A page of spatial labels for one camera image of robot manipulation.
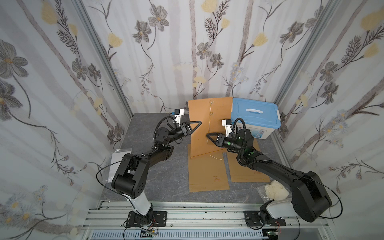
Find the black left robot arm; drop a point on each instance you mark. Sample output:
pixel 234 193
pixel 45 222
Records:
pixel 131 175

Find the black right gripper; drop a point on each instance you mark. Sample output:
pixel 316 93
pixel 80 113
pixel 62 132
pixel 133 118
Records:
pixel 219 140

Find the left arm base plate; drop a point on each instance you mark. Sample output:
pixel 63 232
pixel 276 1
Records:
pixel 152 219

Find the plastic bag with white stuff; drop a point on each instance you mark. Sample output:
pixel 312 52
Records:
pixel 273 191

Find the aluminium rail frame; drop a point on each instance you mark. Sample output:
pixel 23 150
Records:
pixel 111 215

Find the clear plastic bag left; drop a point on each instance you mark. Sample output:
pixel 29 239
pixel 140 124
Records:
pixel 113 161

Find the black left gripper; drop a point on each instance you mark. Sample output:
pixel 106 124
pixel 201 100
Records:
pixel 185 129

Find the brown kraft file bag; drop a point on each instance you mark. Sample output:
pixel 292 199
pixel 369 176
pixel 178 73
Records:
pixel 210 112
pixel 207 172
pixel 241 174

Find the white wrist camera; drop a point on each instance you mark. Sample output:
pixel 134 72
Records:
pixel 177 115
pixel 227 124

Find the white slotted cable duct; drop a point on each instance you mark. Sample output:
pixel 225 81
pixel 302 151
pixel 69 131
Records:
pixel 199 234

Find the blue lidded white storage box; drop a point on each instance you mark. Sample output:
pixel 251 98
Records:
pixel 261 118

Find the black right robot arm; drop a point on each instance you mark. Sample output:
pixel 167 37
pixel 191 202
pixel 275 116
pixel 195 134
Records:
pixel 309 199

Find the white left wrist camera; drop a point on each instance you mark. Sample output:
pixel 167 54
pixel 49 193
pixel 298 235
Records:
pixel 177 115

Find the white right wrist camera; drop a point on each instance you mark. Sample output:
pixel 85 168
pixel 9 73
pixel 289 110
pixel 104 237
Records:
pixel 227 124

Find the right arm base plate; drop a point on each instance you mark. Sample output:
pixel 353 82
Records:
pixel 258 218

